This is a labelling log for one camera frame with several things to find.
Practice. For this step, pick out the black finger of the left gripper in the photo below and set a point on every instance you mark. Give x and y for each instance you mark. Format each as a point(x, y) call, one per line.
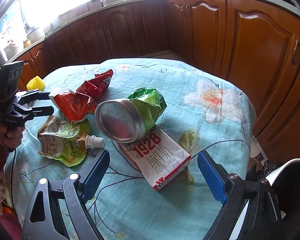
point(28, 96)
point(39, 111)

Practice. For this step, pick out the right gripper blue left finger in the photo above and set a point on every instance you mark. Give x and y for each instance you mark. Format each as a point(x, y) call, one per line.
point(92, 174)

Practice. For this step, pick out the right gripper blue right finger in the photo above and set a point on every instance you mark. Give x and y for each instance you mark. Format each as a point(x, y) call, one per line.
point(216, 177)

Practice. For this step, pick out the green drink pouch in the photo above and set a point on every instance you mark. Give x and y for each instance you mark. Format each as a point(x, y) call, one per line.
point(67, 142)

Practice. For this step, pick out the crushed green metal can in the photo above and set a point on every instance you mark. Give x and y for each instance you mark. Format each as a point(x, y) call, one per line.
point(129, 119)

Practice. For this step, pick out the wooden kitchen cabinets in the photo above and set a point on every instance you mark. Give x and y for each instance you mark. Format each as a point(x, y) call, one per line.
point(254, 44)

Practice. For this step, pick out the red snack wrapper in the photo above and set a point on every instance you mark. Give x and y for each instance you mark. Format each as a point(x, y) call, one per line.
point(75, 106)

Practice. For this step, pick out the person's left hand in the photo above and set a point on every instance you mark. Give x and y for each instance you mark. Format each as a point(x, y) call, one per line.
point(10, 138)

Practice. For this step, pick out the white rimmed black trash bin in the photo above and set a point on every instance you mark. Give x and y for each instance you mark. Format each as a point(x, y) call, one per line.
point(280, 214)

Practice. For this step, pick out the yellow foam fruit net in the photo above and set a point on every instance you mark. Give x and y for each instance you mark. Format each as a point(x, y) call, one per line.
point(35, 83)

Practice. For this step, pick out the red white milk carton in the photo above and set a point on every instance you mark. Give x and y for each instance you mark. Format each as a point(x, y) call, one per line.
point(157, 156)

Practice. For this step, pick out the red chips snack bag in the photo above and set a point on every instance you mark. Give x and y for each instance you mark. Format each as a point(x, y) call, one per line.
point(97, 86)

